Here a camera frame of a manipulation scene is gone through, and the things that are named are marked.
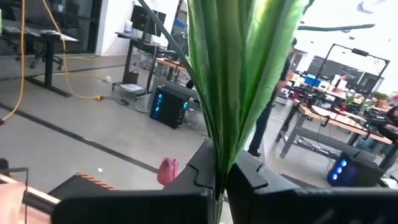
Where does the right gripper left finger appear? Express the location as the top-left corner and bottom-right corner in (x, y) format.
(51, 138), (218, 224)

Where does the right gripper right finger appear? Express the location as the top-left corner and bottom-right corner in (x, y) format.
(226, 149), (398, 224)

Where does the dark red artificial tulip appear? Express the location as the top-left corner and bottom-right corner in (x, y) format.
(138, 0), (376, 200)

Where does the black desk with shelf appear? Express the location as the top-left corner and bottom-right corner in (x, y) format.
(111, 30), (169, 94)

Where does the black mat with striped edge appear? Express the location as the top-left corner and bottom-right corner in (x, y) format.
(48, 172), (119, 200)

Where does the black computer tower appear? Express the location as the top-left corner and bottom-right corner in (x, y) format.
(149, 83), (192, 130)
(326, 151), (386, 188)

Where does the person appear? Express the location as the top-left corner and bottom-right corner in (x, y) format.
(385, 105), (398, 133)
(248, 37), (298, 158)

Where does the long wooden work table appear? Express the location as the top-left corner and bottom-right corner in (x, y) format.
(276, 99), (398, 175)

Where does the black standing desk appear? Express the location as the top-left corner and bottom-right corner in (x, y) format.
(0, 18), (80, 98)

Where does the black unlit monitor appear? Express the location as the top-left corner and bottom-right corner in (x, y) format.
(130, 4), (167, 37)

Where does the yellow hanging cord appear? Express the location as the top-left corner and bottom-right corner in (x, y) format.
(0, 0), (26, 125)
(42, 0), (103, 101)

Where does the wooden shelf with black frame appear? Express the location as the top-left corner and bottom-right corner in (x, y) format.
(0, 167), (29, 224)

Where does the black overhead camera frame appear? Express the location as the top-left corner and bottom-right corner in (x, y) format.
(317, 43), (391, 94)

